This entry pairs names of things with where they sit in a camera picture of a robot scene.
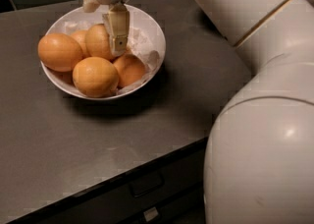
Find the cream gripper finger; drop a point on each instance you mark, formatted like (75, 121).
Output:
(117, 24)
(90, 6)

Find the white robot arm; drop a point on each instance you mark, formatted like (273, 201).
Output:
(259, 161)

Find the back hidden orange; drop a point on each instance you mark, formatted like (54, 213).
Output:
(79, 36)

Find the white paper in orange bowl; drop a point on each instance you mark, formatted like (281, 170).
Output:
(149, 48)

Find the white bowl with oranges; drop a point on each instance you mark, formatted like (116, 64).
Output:
(138, 18)

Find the black upper drawer front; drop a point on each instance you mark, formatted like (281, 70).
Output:
(125, 195)

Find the black drawer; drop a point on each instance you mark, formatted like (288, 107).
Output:
(185, 207)
(125, 195)

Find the black lower drawer front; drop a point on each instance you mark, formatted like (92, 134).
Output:
(185, 207)

